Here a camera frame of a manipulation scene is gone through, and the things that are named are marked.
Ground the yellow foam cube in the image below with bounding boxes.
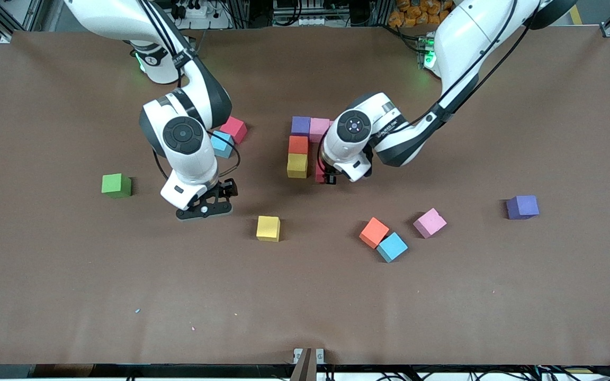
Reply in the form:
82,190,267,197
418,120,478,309
286,153,309,179
256,215,281,242

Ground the blue foam cube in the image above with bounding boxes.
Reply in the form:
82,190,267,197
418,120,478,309
211,131,235,159
376,232,409,264

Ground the green foam cube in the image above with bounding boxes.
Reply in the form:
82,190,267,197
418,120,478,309
101,173,132,199

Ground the brown paper table cover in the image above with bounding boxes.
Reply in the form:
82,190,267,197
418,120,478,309
0,26,610,367

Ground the white power strip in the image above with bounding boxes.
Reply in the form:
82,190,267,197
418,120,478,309
272,15,337,27
175,3,211,19

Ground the bag of orange fruits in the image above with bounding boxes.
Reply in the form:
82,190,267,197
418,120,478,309
388,0,446,28

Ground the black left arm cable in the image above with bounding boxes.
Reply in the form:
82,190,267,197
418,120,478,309
316,0,544,180

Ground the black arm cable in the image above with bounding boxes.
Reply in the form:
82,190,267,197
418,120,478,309
138,0,242,180
316,0,544,180

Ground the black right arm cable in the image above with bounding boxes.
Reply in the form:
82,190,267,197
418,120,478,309
138,0,242,180

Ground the small metal table bracket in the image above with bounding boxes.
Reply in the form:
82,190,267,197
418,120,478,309
293,348,326,365

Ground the brown tapered post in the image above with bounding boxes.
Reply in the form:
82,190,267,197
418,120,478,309
290,348,318,381

